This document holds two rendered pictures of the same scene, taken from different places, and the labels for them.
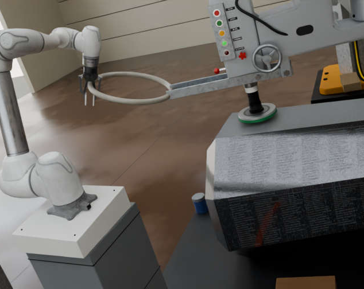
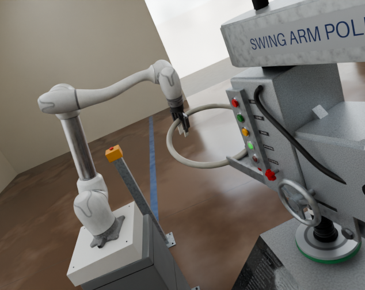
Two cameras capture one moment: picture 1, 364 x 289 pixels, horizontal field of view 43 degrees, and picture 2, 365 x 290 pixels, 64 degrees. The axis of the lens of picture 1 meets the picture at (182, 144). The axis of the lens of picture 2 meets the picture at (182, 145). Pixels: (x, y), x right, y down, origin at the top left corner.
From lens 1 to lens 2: 1.98 m
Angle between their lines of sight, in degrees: 55
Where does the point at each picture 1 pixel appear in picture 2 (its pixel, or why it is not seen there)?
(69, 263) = not seen: hidden behind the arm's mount
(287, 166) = not seen: outside the picture
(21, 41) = (47, 107)
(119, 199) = (124, 252)
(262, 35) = (303, 160)
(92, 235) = (86, 273)
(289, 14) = (349, 152)
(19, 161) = (79, 186)
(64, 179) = (83, 220)
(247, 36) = (280, 152)
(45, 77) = not seen: outside the picture
